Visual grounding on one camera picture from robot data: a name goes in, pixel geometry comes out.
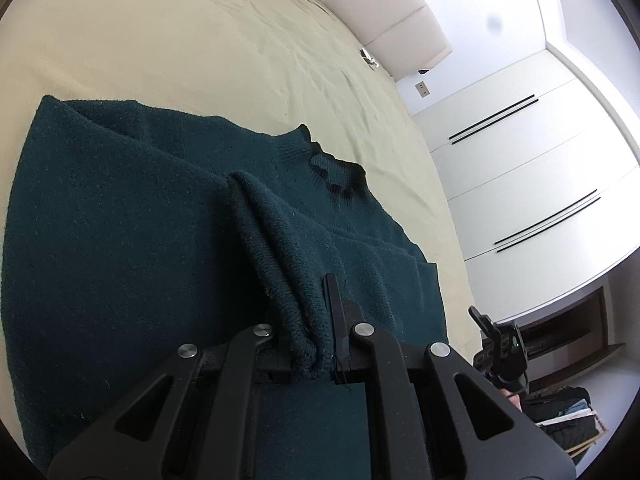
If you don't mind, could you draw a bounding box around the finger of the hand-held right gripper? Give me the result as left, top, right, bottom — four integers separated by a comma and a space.
468, 306, 495, 342

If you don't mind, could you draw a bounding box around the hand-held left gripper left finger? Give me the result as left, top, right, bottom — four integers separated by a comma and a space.
47, 305, 296, 480

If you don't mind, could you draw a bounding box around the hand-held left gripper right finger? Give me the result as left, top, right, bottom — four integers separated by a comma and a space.
324, 274, 578, 480

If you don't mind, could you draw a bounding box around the dark green knit sweater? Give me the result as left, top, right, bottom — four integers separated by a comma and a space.
0, 94, 448, 480

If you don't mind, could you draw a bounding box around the pile of clothes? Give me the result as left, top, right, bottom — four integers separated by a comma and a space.
525, 386, 608, 466

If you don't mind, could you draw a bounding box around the white wardrobe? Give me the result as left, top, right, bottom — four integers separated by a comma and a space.
400, 50, 640, 311

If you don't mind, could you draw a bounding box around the bed with beige sheet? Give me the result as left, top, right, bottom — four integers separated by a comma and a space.
0, 0, 476, 461

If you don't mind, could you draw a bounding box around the black wardrobe handle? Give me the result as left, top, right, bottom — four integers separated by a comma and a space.
452, 99, 539, 145
497, 196, 601, 252
495, 190, 597, 245
449, 94, 535, 139

